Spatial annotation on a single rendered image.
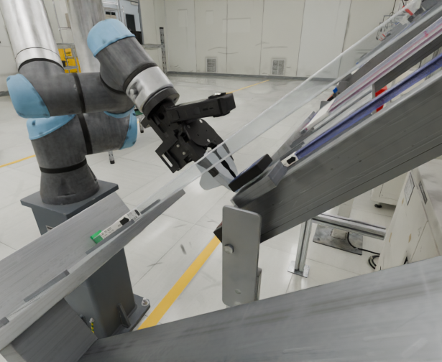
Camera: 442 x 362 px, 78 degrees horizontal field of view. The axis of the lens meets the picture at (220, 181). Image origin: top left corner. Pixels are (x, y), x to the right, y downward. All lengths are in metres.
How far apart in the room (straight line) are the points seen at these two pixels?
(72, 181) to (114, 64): 0.40
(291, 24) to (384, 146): 9.12
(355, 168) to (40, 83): 0.51
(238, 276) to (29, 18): 0.58
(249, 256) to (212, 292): 0.89
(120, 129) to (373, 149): 0.65
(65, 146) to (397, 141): 0.71
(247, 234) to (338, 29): 8.92
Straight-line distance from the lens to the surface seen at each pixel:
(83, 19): 0.83
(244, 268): 0.37
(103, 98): 0.59
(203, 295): 1.23
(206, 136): 0.47
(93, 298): 1.00
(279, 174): 0.32
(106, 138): 0.80
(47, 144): 0.80
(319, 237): 1.58
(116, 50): 0.51
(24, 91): 0.58
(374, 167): 0.31
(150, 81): 0.48
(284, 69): 9.41
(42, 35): 0.66
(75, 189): 0.83
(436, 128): 0.31
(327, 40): 9.18
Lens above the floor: 0.93
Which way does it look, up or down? 26 degrees down
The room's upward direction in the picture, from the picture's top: straight up
